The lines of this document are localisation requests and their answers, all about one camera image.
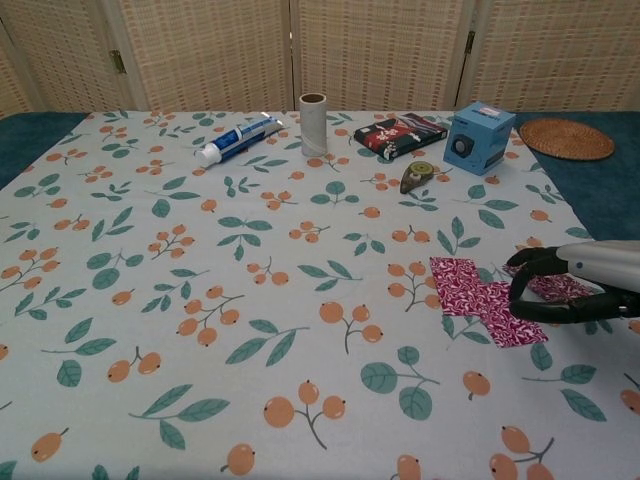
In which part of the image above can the silver and black right robot hand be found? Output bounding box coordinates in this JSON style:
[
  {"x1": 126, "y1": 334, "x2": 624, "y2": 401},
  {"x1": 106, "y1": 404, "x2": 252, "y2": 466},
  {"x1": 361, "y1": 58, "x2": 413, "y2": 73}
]
[{"x1": 505, "y1": 238, "x2": 640, "y2": 326}]

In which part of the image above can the teal table cover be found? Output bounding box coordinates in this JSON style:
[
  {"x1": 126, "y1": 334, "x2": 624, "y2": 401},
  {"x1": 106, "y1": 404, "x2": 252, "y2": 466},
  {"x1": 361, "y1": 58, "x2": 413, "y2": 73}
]
[{"x1": 0, "y1": 110, "x2": 640, "y2": 251}]

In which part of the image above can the round woven rattan coaster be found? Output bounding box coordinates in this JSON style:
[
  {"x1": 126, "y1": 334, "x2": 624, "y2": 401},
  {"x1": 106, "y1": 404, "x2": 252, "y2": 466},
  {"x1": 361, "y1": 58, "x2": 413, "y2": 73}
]
[{"x1": 518, "y1": 118, "x2": 616, "y2": 161}]

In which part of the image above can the blue speaker carton box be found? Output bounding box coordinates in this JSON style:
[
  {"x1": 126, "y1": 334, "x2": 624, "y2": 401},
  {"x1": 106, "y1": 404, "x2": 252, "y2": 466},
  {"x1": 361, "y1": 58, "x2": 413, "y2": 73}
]
[{"x1": 442, "y1": 101, "x2": 517, "y2": 177}]

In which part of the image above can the olive correction tape dispenser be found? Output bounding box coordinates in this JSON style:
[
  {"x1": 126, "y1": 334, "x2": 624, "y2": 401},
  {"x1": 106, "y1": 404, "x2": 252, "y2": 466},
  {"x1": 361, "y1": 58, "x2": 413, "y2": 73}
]
[{"x1": 398, "y1": 160, "x2": 437, "y2": 195}]

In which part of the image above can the woven bamboo screen panel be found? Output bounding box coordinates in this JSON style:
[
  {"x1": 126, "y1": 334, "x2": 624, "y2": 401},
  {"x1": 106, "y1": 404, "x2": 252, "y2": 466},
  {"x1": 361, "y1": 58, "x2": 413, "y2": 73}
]
[
  {"x1": 0, "y1": 0, "x2": 124, "y2": 114},
  {"x1": 0, "y1": 24, "x2": 35, "y2": 121},
  {"x1": 289, "y1": 0, "x2": 474, "y2": 112},
  {"x1": 467, "y1": 0, "x2": 640, "y2": 114},
  {"x1": 117, "y1": 0, "x2": 294, "y2": 112}
]

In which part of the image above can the dark floral patterned flat box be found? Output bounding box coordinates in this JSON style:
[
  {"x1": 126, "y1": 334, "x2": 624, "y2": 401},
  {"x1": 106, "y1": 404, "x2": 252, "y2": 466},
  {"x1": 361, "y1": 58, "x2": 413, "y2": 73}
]
[{"x1": 353, "y1": 112, "x2": 449, "y2": 162}]

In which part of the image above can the fruit and leaf print tablecloth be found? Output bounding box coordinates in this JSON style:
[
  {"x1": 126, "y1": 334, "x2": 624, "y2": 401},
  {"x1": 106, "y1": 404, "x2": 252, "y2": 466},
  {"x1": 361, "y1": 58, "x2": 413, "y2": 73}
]
[{"x1": 0, "y1": 109, "x2": 640, "y2": 480}]

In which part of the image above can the cardboard paper roll tube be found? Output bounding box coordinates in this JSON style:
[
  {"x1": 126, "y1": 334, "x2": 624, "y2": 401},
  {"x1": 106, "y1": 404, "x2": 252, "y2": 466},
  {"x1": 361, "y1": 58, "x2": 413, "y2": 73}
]
[{"x1": 298, "y1": 93, "x2": 329, "y2": 157}]

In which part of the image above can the blue and white toothpaste tube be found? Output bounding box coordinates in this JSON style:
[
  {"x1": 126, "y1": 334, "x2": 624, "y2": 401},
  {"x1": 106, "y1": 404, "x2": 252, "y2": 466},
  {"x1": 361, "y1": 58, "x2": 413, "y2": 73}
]
[{"x1": 194, "y1": 113, "x2": 287, "y2": 167}]

